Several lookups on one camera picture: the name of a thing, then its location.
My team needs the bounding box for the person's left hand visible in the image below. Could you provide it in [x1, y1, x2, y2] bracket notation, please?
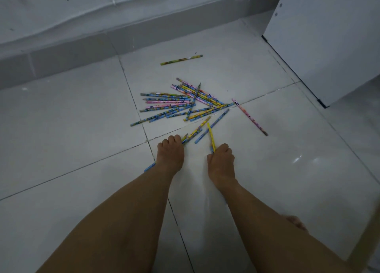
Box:
[155, 134, 185, 177]

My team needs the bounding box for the person's right hand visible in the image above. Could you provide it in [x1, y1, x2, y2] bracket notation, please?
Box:
[207, 143, 238, 192]

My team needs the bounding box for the pile of colourful pencils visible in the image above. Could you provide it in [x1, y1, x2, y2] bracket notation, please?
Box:
[130, 77, 236, 146]

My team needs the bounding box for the lone yellow-green pencil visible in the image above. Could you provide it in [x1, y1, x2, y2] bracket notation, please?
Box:
[160, 54, 203, 66]

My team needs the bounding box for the person's left forearm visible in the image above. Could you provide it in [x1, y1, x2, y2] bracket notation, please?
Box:
[35, 168, 179, 273]

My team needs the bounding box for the person's right forearm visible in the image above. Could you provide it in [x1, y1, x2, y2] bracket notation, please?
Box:
[219, 179, 354, 273]

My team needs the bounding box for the white desk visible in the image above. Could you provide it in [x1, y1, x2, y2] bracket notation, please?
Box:
[262, 0, 380, 109]

